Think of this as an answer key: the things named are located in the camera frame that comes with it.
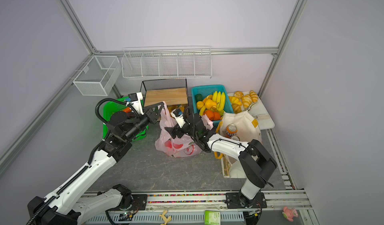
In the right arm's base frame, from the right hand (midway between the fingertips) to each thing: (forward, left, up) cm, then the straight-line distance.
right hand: (171, 123), depth 80 cm
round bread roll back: (+40, -46, -18) cm, 64 cm away
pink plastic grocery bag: (-12, -7, -5) cm, 14 cm away
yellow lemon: (+27, -15, -15) cm, 34 cm away
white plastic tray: (+25, -61, -22) cm, 70 cm away
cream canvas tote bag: (0, -43, -7) cm, 44 cm away
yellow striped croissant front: (+24, -43, -17) cm, 52 cm away
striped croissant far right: (+38, -58, -18) cm, 72 cm away
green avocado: (+34, -14, -15) cm, 39 cm away
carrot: (+23, +38, -17) cm, 47 cm away
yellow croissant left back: (+34, -43, -18) cm, 57 cm away
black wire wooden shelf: (+30, +3, -5) cm, 30 cm away
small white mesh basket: (+33, +52, +6) cm, 61 cm away
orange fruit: (+15, -22, -13) cm, 30 cm away
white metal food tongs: (+18, -58, -18) cm, 64 cm away
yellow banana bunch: (+30, -30, -12) cm, 44 cm away
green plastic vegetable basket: (+23, +49, -13) cm, 55 cm away
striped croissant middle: (+32, -51, -17) cm, 63 cm away
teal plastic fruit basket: (+40, -23, -13) cm, 48 cm away
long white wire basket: (+40, +1, +12) cm, 42 cm away
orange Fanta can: (+2, -35, -11) cm, 36 cm away
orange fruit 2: (+17, -27, -16) cm, 36 cm away
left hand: (-3, 0, +17) cm, 18 cm away
